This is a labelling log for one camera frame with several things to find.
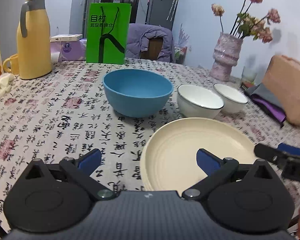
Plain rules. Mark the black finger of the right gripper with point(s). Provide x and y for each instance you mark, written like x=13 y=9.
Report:
x=289 y=149
x=269 y=154

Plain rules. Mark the blue bowl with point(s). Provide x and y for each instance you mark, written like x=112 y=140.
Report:
x=136 y=93

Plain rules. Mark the grey refrigerator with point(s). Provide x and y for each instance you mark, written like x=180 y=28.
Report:
x=161 y=13

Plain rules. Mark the pink suitcase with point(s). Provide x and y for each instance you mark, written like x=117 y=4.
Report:
x=282 y=78

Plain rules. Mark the brown wooden chair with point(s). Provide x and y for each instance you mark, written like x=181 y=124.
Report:
x=154 y=48

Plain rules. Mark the pink textured vase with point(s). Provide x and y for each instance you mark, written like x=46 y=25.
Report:
x=226 y=55

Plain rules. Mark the purple jacket on chair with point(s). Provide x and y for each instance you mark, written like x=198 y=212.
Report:
x=139 y=37

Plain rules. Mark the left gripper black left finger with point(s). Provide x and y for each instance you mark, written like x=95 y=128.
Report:
x=55 y=197

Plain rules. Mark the grey purple cloth pouch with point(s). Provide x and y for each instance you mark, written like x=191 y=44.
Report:
x=268 y=102

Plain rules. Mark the white bowl black rim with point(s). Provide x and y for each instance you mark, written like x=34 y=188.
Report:
x=234 y=100
x=195 y=101

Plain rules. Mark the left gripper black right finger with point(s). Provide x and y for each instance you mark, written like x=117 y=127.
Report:
x=241 y=197

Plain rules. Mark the yellow mug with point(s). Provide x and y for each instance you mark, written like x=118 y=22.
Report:
x=11 y=65

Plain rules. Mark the white gloves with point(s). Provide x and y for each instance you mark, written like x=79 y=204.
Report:
x=5 y=83

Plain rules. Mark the dried pink flowers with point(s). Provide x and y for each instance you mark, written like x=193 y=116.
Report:
x=246 y=25

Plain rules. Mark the white box on tissues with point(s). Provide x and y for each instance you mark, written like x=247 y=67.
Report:
x=66 y=37

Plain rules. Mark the yellow thermos jug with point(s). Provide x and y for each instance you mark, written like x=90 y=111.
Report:
x=33 y=40

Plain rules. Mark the calligraphy print tablecloth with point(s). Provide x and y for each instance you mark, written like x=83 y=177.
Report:
x=66 y=113

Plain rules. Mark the green paper bag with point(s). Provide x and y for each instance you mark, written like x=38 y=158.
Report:
x=107 y=32

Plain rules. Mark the drinking glass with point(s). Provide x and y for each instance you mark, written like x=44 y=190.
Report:
x=248 y=75

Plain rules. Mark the purple tissue pack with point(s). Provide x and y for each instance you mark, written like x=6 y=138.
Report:
x=69 y=50

